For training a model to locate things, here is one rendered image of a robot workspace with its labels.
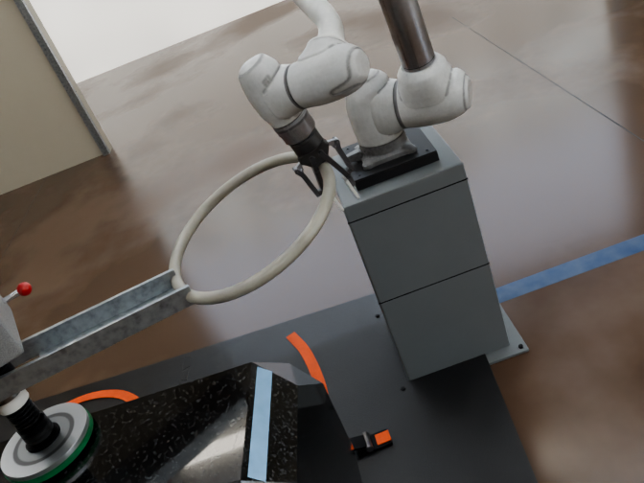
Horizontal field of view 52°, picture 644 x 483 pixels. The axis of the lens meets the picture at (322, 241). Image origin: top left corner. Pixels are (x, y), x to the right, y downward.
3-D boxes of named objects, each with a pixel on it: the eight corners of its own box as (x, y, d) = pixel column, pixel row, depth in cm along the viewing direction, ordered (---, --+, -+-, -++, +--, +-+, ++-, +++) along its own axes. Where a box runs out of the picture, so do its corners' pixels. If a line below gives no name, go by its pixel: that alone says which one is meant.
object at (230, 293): (218, 341, 139) (209, 333, 137) (150, 264, 179) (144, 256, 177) (376, 182, 147) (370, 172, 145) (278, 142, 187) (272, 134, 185)
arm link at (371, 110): (364, 127, 226) (345, 68, 214) (415, 119, 217) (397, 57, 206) (351, 150, 214) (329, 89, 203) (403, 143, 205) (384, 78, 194)
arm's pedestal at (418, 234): (372, 317, 284) (310, 158, 244) (482, 277, 282) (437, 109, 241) (400, 398, 241) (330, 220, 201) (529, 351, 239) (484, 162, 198)
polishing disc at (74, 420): (87, 453, 144) (84, 450, 144) (-4, 496, 143) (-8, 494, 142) (90, 392, 163) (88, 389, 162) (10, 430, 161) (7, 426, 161)
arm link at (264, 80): (262, 135, 152) (307, 122, 144) (221, 82, 143) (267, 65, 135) (278, 106, 158) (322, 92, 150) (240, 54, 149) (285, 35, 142)
